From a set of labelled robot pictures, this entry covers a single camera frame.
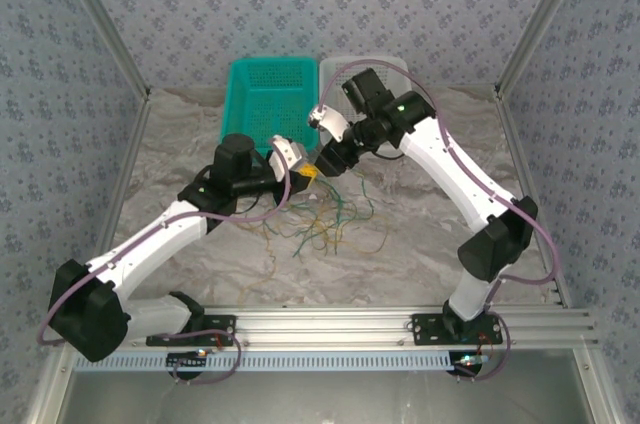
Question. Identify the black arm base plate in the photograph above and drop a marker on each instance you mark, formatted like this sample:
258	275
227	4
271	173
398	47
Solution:
225	321
425	329

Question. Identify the aluminium frame leg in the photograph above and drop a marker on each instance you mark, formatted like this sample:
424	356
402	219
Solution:
597	394
47	389

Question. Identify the aluminium mounting rail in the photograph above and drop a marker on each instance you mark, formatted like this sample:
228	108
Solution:
325	326

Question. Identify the black controller bracket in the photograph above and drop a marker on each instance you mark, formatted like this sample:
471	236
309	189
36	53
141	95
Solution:
187	369
470	368

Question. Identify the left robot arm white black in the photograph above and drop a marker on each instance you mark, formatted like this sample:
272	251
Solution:
150	244

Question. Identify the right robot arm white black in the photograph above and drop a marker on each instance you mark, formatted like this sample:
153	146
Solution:
450	164

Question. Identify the teal plastic basket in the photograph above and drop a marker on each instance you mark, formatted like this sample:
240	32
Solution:
270	89

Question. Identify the white plastic basket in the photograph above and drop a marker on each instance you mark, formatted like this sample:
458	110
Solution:
325	66

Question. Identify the aluminium frame post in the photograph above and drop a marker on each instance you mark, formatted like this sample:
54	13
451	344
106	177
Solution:
542	19
102	19

